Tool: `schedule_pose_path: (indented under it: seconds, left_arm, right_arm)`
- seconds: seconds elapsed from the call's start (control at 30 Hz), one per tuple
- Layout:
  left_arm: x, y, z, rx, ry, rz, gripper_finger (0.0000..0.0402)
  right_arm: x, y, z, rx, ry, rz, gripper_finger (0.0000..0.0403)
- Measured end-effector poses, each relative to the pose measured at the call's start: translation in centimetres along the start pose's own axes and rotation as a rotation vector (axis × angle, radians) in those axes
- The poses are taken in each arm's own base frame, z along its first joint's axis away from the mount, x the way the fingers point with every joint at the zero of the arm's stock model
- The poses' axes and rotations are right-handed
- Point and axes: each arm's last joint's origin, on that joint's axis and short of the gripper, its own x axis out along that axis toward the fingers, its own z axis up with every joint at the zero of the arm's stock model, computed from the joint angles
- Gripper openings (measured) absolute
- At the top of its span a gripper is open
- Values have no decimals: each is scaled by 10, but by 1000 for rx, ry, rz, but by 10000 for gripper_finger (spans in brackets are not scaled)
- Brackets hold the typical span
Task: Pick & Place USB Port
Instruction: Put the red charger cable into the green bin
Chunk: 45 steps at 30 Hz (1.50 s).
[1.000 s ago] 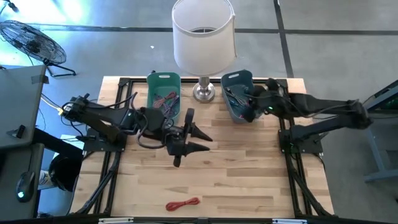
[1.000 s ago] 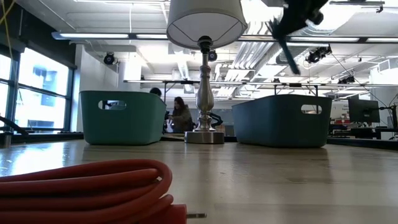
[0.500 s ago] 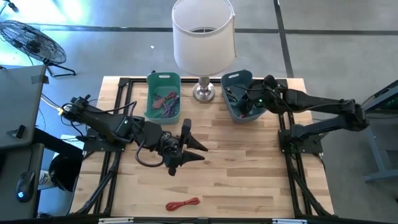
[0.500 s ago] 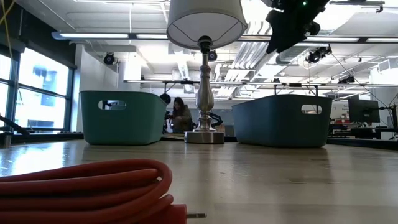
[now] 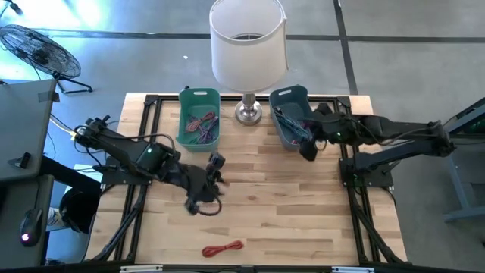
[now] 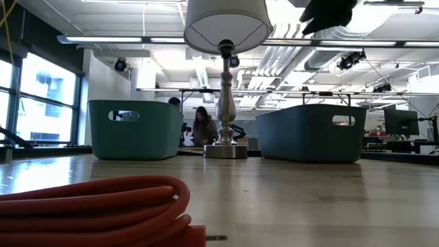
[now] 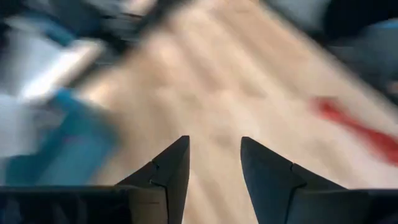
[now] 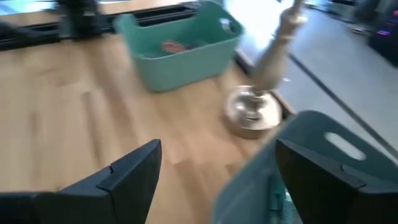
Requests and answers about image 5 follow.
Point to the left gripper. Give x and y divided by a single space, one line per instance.
201 186

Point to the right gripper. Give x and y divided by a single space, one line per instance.
333 129

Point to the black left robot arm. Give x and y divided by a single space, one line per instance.
125 149

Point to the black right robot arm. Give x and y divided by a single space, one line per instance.
398 130

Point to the blue-grey plastic bin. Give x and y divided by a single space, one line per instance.
278 96

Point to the green plastic bin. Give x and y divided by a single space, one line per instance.
189 104

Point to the silver lamp with white shade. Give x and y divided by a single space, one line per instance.
246 68

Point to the white label strip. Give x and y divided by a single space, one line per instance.
352 270
140 268

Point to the person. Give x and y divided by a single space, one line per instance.
81 212

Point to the workbench with blue-grey legs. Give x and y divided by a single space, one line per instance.
460 189

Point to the black computer mouse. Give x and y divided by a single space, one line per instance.
31 227

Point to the small black device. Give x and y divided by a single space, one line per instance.
20 160

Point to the grey desk panel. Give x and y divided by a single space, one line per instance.
22 121

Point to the dark grey desk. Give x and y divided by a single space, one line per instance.
15 197

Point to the black floor fan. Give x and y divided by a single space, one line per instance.
39 51

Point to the black aluminium table frame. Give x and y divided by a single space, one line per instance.
166 98

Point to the grey table camera box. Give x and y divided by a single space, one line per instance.
247 269

